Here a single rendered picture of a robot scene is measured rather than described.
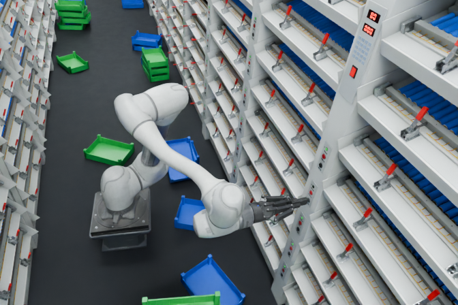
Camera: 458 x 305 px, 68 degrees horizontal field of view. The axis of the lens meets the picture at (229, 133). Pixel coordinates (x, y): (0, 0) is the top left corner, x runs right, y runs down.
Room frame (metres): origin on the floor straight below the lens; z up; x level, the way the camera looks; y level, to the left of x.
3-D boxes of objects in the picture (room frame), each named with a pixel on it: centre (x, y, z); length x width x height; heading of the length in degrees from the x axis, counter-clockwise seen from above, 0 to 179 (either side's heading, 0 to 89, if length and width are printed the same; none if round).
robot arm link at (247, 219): (0.78, -0.08, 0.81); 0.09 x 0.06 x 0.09; 23
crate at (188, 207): (1.35, 0.12, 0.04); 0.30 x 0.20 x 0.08; 87
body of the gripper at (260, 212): (0.81, -0.15, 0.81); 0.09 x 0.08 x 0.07; 113
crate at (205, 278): (0.88, 0.00, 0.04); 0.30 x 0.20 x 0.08; 44
